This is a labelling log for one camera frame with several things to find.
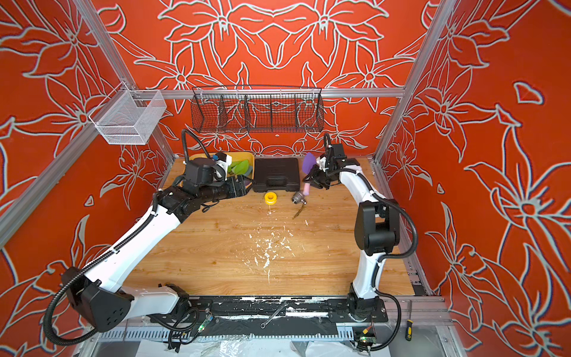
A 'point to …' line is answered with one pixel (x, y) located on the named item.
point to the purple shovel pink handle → (308, 161)
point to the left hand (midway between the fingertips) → (249, 181)
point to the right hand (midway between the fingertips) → (305, 177)
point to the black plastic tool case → (280, 173)
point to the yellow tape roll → (270, 198)
